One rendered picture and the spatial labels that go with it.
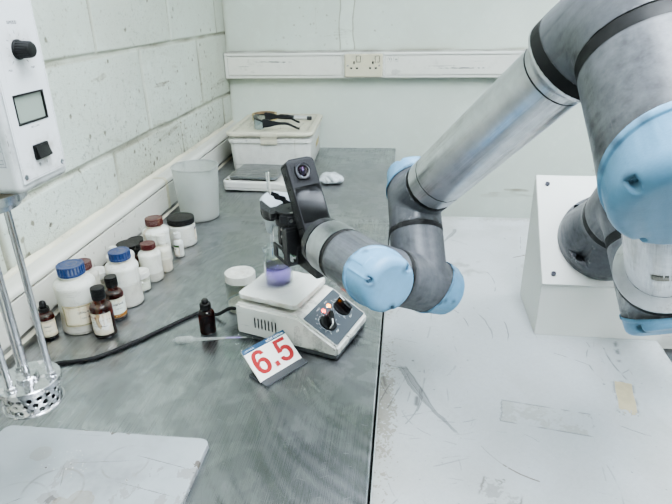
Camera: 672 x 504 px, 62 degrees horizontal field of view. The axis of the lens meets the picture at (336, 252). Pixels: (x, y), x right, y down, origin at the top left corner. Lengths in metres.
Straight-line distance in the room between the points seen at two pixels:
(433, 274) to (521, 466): 0.27
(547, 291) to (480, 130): 0.46
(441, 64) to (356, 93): 0.35
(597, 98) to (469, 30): 1.85
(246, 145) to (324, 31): 0.58
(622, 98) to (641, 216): 0.09
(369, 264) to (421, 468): 0.28
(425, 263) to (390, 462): 0.26
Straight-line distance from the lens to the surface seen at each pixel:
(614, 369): 1.03
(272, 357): 0.95
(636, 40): 0.49
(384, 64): 2.27
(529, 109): 0.61
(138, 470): 0.81
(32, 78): 0.59
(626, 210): 0.47
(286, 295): 0.98
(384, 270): 0.66
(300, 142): 1.99
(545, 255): 1.05
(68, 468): 0.85
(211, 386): 0.94
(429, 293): 0.74
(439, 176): 0.72
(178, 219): 1.44
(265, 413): 0.87
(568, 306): 1.07
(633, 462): 0.87
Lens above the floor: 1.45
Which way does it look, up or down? 24 degrees down
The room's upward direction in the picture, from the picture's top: 1 degrees counter-clockwise
